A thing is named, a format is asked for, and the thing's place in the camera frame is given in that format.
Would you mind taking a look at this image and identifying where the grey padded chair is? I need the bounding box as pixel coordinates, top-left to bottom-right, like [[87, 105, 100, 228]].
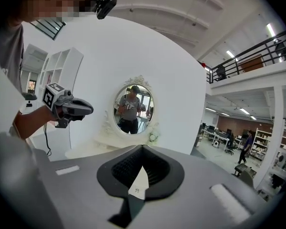
[[231, 163, 257, 186]]

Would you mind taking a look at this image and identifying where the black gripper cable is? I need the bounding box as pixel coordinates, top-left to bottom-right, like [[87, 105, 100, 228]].
[[43, 122, 52, 157]]

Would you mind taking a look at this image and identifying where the black office chair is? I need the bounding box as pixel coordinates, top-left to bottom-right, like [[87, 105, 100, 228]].
[[215, 65, 227, 81], [224, 133, 236, 156]]

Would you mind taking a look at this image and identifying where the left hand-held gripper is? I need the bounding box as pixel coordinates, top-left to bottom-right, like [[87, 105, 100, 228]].
[[42, 82, 94, 129]]

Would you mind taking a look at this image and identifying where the black metal railing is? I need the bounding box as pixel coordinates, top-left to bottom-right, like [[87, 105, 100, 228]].
[[205, 30, 286, 84]]

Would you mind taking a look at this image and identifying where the black head-worn camera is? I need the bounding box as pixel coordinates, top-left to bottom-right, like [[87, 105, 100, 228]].
[[94, 0, 118, 20]]

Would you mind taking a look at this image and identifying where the white flower ornament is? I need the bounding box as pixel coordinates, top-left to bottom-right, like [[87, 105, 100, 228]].
[[148, 129, 161, 143]]

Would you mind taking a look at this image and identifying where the person's grey shirt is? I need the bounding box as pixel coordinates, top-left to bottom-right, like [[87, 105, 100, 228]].
[[0, 22, 25, 94]]

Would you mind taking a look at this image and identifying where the person's left forearm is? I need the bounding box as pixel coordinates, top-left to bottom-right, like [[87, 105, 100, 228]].
[[13, 104, 60, 140]]

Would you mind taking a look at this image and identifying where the oval white-framed mirror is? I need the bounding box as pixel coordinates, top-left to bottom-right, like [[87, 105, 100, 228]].
[[112, 74, 156, 136]]

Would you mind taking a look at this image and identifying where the small white rounded device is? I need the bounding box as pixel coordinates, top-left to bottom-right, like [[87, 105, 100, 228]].
[[20, 92, 38, 115]]

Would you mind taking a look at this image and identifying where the white dressing table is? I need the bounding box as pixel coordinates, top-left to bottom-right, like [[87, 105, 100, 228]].
[[65, 74, 162, 160]]

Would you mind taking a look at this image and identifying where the white storage shelving unit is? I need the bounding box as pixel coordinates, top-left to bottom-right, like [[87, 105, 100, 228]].
[[249, 127, 273, 162]]

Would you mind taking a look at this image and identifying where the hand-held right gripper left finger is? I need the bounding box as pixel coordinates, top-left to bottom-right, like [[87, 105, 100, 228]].
[[41, 145, 144, 229]]

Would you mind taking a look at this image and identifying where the white open bookshelf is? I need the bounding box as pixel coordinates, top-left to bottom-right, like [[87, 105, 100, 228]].
[[37, 47, 84, 94]]

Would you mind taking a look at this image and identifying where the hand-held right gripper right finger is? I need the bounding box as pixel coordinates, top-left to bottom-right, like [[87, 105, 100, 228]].
[[133, 145, 265, 229]]

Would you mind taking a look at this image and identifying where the brown wooden cabinet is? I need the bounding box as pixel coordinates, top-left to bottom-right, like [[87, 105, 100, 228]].
[[237, 53, 265, 73]]

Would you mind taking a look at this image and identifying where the row of office desks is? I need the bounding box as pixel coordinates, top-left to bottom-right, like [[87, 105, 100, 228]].
[[201, 122, 243, 152]]

